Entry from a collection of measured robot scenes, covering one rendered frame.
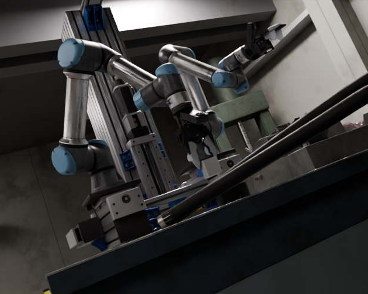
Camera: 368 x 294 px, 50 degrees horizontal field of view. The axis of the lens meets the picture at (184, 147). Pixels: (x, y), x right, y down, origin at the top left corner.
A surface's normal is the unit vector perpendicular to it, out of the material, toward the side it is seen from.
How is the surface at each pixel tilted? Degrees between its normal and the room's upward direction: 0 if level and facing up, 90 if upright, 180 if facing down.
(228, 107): 90
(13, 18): 90
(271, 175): 90
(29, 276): 90
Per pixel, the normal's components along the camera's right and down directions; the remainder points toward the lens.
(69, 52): -0.55, -0.07
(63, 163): -0.58, 0.19
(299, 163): -0.88, 0.27
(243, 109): 0.08, -0.22
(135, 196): 0.36, -0.31
